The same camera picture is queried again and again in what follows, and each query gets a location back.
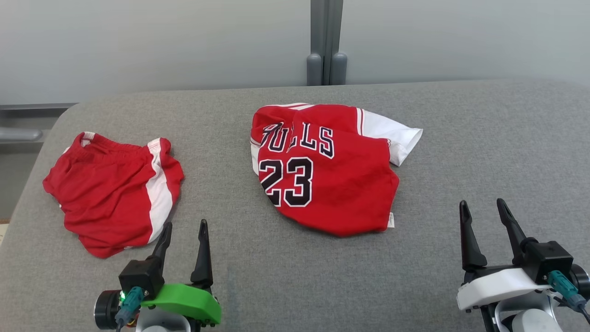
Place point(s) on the red shorts with white stripe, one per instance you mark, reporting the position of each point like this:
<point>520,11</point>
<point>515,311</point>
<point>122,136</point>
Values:
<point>106,193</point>

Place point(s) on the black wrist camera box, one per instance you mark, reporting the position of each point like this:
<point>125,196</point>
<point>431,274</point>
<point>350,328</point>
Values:
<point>548,258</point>
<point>140,276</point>

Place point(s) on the dark grey wall ledge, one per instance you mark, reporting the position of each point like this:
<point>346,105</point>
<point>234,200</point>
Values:
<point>27,107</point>

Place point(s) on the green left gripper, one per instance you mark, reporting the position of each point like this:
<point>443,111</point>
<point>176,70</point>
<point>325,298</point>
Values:
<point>184,299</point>

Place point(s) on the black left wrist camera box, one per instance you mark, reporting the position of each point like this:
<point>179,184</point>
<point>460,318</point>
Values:
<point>140,276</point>

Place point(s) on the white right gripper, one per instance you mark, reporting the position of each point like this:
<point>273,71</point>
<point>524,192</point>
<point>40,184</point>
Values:
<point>498,283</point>

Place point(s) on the red Bulls 23 jersey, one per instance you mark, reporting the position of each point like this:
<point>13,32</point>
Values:
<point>350,184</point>

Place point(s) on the grey double partition post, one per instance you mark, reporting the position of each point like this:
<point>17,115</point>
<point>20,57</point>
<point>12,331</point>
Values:
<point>326,41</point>

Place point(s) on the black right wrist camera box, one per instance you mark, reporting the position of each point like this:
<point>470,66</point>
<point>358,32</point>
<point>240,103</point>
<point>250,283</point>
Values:
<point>548,258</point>

